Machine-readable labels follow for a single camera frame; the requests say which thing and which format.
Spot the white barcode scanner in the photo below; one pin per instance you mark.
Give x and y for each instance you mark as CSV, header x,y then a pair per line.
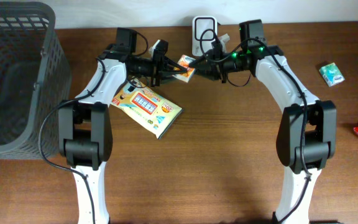
x,y
203,30

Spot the green tissue pack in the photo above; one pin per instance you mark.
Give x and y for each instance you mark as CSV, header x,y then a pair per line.
x,y
331,74

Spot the dark grey plastic basket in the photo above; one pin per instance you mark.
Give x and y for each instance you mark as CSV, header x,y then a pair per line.
x,y
35,77

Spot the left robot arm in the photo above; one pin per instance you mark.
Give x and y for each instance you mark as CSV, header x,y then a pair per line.
x,y
125,80

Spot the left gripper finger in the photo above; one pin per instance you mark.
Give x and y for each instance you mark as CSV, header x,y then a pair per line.
x,y
176,62
179,75

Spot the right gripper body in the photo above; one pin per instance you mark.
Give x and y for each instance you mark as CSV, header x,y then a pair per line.
x,y
221,61

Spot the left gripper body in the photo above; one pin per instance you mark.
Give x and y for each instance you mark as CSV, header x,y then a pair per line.
x,y
158,68

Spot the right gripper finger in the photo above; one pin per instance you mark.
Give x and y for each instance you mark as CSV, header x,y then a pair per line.
x,y
201,62
203,73

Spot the yellow snack bag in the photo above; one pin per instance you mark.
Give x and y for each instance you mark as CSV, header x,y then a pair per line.
x,y
152,111

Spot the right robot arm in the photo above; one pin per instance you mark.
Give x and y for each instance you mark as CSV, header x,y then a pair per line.
x,y
307,133

